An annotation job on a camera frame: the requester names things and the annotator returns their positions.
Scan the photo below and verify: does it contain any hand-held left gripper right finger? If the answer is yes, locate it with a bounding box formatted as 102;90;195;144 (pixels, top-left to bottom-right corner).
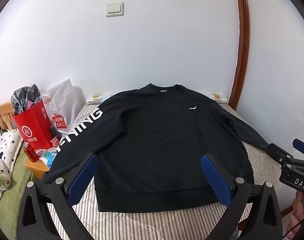
200;152;283;240

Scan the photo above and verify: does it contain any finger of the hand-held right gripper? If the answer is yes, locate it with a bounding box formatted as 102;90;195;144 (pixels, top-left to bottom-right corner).
293;138;304;157
267;142;296;166

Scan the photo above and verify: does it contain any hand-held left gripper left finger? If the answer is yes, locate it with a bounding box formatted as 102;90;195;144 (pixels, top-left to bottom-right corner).
17;152;99;240

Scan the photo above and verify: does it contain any black sweatshirt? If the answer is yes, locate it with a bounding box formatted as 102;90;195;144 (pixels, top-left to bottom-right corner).
40;82;269;213

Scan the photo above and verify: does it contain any person's right hand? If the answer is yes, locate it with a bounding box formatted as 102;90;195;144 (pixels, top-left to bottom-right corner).
292;191;304;228

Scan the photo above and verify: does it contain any blue small box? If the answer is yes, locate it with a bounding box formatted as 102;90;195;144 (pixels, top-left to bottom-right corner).
45;152;56;168

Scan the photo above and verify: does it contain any wooden nightstand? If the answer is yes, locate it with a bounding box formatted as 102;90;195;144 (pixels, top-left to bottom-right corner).
24;147;57;179

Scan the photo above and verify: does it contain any red soda can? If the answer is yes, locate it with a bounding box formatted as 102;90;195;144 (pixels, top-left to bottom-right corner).
23;142;40;163

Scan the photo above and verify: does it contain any red paper bag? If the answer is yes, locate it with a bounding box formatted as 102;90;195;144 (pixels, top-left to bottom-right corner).
12;99;58;150

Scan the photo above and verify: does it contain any green blanket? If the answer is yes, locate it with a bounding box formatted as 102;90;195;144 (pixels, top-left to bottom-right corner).
0;150;35;233

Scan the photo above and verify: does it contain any white plastic bag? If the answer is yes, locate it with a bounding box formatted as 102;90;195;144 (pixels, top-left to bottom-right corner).
42;79;80;135

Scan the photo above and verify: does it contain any striped mattress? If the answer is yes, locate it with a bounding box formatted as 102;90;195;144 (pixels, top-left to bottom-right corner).
46;102;294;240

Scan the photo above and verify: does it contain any white floral cloth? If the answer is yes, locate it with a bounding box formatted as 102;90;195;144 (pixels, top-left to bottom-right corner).
0;129;24;210

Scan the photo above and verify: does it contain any grey plaid cloth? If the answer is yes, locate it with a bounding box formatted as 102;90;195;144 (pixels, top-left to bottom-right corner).
11;84;43;115

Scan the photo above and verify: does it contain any wooden headboard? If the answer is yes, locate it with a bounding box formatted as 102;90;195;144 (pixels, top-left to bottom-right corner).
0;102;20;133

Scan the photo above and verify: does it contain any brown wooden door frame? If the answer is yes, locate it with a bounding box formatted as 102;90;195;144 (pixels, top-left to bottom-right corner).
228;0;250;112

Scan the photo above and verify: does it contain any white light switch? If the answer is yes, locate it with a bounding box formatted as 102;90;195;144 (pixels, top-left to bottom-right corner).
106;2;124;17

